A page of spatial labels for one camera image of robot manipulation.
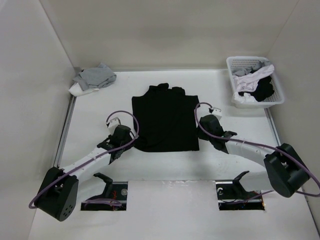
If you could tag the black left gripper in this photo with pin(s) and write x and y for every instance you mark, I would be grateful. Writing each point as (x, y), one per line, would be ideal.
(129, 146)

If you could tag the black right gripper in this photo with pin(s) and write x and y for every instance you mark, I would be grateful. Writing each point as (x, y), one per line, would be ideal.
(202, 137)

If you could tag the black tank top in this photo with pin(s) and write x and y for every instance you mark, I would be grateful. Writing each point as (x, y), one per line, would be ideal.
(166, 120)

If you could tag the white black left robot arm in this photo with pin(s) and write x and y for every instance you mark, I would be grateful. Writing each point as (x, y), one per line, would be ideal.
(57, 195)

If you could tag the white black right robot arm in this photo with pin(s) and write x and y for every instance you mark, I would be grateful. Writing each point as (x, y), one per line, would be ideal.
(285, 172)

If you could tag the grey folded tank top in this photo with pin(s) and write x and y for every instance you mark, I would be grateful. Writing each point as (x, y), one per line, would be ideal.
(95, 78)

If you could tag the white folded tank top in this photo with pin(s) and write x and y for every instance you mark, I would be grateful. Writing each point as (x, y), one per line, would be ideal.
(77, 91)

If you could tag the white garment in basket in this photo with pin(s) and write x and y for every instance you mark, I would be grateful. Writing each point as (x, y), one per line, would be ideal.
(248, 83)

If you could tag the grey garment in basket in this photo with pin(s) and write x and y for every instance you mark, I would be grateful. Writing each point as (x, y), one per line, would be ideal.
(242, 71)

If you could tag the white plastic laundry basket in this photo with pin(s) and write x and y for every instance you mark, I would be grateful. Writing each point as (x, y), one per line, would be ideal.
(277, 98)

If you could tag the black garment in basket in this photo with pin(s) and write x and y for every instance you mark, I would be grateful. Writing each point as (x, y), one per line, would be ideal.
(263, 90)

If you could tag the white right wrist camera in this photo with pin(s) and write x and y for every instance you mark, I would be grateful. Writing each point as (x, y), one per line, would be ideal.
(216, 112)

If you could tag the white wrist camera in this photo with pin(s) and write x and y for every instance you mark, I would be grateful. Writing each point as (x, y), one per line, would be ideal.
(112, 123)
(216, 112)

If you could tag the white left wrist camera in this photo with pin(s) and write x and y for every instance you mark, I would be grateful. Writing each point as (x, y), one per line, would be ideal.
(112, 123)

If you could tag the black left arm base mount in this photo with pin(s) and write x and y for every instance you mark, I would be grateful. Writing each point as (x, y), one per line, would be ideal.
(113, 197)

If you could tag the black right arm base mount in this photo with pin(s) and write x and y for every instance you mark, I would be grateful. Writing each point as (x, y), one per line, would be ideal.
(232, 196)

